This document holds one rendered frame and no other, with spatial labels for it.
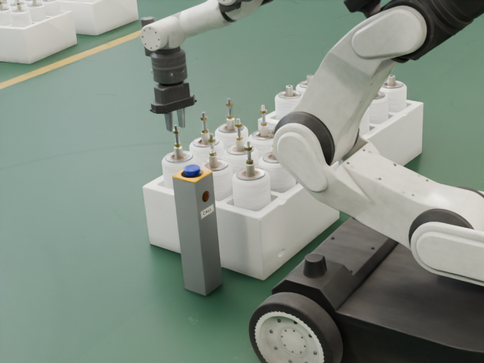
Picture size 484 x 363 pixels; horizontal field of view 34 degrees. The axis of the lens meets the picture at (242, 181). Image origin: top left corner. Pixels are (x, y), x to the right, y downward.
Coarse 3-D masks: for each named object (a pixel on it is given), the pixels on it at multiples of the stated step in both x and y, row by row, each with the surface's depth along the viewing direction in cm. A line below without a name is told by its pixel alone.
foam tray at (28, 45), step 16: (48, 16) 416; (64, 16) 419; (0, 32) 401; (16, 32) 396; (32, 32) 399; (48, 32) 409; (64, 32) 420; (0, 48) 405; (16, 48) 400; (32, 48) 400; (48, 48) 411; (64, 48) 422
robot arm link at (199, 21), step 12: (216, 0) 185; (252, 0) 182; (192, 12) 189; (204, 12) 187; (216, 12) 185; (228, 12) 183; (240, 12) 182; (252, 12) 186; (192, 24) 190; (204, 24) 189; (216, 24) 187; (228, 24) 188
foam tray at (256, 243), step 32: (160, 192) 212; (288, 192) 206; (160, 224) 217; (224, 224) 202; (256, 224) 195; (288, 224) 206; (320, 224) 220; (224, 256) 206; (256, 256) 199; (288, 256) 209
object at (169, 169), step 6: (162, 162) 213; (168, 162) 211; (186, 162) 210; (192, 162) 211; (162, 168) 214; (168, 168) 211; (174, 168) 210; (180, 168) 210; (168, 174) 212; (168, 180) 212; (168, 186) 213
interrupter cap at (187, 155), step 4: (172, 152) 216; (184, 152) 216; (188, 152) 215; (168, 156) 214; (172, 156) 214; (184, 156) 214; (188, 156) 213; (192, 156) 213; (168, 160) 211; (172, 160) 211; (176, 160) 211; (180, 160) 211; (184, 160) 210; (188, 160) 211
